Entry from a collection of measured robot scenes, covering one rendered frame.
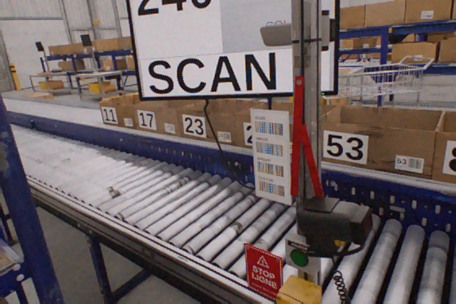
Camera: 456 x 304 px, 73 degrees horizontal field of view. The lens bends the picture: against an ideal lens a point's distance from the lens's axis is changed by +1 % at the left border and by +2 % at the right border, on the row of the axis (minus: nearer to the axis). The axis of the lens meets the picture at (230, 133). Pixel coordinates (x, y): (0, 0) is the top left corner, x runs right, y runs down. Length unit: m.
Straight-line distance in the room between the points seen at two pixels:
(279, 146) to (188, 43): 0.32
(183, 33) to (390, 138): 0.77
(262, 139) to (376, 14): 5.23
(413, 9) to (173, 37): 5.12
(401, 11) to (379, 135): 4.61
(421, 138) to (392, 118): 0.32
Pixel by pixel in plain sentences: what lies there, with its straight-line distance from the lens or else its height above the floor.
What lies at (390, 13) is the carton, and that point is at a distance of 5.73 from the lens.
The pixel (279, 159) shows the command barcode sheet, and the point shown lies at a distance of 0.62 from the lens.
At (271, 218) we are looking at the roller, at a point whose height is 0.74.
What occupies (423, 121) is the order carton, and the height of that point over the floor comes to 1.00.
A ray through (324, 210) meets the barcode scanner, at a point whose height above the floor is 1.09.
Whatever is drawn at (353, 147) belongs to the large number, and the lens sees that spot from 1.21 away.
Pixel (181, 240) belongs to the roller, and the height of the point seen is 0.74.
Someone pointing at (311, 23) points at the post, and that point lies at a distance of 0.55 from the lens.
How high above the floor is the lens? 1.38
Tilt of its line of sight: 17 degrees down
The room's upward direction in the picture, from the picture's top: 5 degrees counter-clockwise
